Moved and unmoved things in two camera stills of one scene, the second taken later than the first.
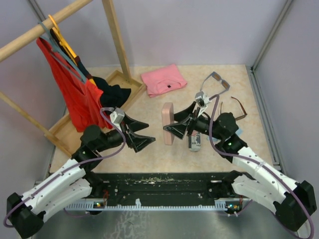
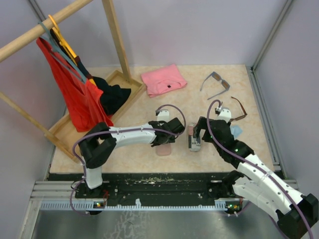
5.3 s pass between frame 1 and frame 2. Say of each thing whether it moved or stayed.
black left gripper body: moved
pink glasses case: moved
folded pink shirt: stayed
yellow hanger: stayed
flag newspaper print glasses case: stayed
